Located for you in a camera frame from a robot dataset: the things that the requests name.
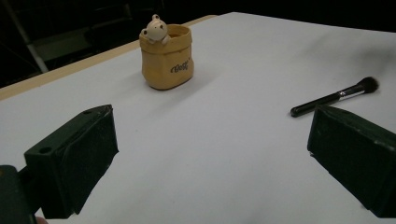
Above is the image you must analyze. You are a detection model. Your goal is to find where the black makeup brush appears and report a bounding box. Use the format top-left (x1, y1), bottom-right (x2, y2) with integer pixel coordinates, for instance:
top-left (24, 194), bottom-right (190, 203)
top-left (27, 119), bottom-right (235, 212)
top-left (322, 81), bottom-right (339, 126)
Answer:
top-left (290, 76), bottom-right (380, 119)

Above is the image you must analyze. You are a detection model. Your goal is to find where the white table sheet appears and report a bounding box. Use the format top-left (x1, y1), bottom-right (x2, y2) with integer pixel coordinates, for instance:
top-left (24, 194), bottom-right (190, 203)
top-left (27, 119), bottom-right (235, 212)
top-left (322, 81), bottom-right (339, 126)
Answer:
top-left (0, 11), bottom-right (396, 224)

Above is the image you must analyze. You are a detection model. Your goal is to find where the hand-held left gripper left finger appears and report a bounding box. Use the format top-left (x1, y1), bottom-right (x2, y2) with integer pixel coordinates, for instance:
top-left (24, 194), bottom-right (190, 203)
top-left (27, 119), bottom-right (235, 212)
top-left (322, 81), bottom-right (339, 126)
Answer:
top-left (23, 104), bottom-right (120, 219)

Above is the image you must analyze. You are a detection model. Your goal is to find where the grey metal stand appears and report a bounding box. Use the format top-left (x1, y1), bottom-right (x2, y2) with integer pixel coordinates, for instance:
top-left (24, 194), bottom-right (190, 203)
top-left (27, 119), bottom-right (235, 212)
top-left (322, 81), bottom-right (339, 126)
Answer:
top-left (3, 0), bottom-right (50, 74)

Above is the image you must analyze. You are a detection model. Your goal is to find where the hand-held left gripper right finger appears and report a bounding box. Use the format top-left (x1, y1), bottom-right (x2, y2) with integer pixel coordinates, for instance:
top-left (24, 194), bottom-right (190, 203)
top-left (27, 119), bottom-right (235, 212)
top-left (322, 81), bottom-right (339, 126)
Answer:
top-left (306, 105), bottom-right (396, 218)

